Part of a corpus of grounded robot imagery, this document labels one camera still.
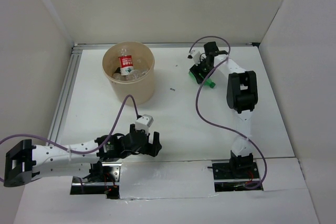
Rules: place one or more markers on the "beige round bin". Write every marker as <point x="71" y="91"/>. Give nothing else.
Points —
<point x="141" y="88"/>

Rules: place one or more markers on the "red label bottle red cap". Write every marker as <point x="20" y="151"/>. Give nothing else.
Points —
<point x="126" y="61"/>

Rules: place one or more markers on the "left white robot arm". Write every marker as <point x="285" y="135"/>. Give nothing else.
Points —
<point x="26" y="162"/>

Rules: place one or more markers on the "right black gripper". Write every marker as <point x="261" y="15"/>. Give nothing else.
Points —
<point x="196" y="70"/>

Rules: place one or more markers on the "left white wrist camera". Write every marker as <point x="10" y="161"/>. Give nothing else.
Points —
<point x="143" y="123"/>

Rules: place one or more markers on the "black label clear bottle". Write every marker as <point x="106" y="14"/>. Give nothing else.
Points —
<point x="117" y="74"/>

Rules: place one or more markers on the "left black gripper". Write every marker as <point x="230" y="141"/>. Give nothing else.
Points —
<point x="152" y="149"/>

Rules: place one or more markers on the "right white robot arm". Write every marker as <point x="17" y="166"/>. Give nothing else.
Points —
<point x="241" y="97"/>

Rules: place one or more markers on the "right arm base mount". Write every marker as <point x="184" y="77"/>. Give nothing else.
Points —
<point x="231" y="174"/>

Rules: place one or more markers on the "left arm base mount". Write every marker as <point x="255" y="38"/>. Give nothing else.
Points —
<point x="103" y="180"/>

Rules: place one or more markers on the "aluminium frame rail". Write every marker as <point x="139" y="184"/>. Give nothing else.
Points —
<point x="61" y="111"/>

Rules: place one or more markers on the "green plastic bottle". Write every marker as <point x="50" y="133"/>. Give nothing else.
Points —
<point x="198" y="78"/>

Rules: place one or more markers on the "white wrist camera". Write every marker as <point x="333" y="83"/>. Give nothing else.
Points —
<point x="143" y="123"/>
<point x="195" y="55"/>

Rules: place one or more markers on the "slim clear bottle blue cap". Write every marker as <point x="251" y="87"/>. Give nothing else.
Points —
<point x="134" y="74"/>

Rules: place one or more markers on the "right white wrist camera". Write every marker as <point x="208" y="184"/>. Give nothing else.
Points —
<point x="195" y="55"/>

